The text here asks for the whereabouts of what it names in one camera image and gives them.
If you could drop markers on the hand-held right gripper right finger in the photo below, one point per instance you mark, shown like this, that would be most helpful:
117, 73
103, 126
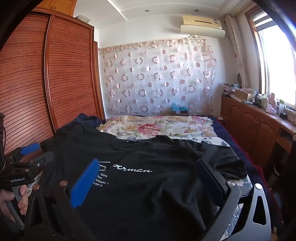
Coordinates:
208, 182

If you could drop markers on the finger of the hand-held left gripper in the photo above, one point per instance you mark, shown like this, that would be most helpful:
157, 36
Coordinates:
45, 158
30, 148

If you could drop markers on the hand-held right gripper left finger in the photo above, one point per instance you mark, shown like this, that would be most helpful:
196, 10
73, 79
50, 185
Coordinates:
85, 184

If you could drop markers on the black t-shirt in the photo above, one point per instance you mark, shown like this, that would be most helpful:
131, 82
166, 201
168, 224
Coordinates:
138, 197

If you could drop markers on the folded navy clothes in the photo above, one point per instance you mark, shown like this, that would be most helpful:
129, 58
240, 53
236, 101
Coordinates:
85, 118

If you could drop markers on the person's left hand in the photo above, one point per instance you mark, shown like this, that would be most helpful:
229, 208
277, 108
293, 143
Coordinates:
23, 199

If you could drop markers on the blue floral white sheet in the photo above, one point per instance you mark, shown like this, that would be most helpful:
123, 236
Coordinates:
215, 140

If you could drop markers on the long wooden cabinet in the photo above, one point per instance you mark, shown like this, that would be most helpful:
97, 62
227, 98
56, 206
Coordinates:
249, 120

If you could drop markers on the red-brown wooden wardrobe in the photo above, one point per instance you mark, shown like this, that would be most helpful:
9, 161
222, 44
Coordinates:
69, 81

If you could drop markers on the small blue box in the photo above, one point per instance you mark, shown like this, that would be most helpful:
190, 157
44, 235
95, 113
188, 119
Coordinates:
179, 109

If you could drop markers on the floral satin quilt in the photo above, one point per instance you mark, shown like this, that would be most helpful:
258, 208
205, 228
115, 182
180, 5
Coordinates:
150, 126

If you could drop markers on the open cardboard box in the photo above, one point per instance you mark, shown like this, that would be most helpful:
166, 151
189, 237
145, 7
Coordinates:
244, 94

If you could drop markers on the pile of light cloths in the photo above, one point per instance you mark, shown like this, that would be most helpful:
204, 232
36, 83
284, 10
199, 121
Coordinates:
229, 89

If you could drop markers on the pink figurine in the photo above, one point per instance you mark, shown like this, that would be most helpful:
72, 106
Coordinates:
271, 104

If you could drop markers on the small black device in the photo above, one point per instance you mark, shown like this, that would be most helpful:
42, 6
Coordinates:
283, 115

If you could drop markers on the sheer circle-patterned curtain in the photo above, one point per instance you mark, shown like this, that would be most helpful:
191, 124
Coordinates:
157, 76

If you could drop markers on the tied pale window curtain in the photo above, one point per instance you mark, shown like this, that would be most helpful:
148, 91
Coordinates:
238, 58

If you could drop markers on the wooden-framed window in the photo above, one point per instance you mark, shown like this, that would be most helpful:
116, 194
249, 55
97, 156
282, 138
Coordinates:
277, 69

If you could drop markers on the white bag on wardrobe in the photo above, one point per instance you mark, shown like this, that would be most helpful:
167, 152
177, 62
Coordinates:
82, 18

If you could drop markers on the white wall air conditioner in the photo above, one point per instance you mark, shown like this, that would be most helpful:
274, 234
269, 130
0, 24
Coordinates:
202, 26

